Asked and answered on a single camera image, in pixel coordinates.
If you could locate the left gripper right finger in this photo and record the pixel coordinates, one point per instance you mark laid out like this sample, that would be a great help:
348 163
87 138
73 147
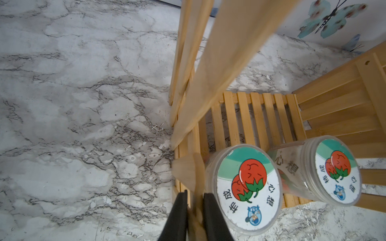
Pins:
214 223

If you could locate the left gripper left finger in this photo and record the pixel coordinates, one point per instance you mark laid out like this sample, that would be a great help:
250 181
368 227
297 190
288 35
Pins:
176 225

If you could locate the tomato lid jar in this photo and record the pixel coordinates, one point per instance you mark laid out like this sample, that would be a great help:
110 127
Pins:
247 187
319 169

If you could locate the bamboo two-tier shelf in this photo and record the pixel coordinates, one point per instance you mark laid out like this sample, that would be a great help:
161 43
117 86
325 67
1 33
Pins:
349 102

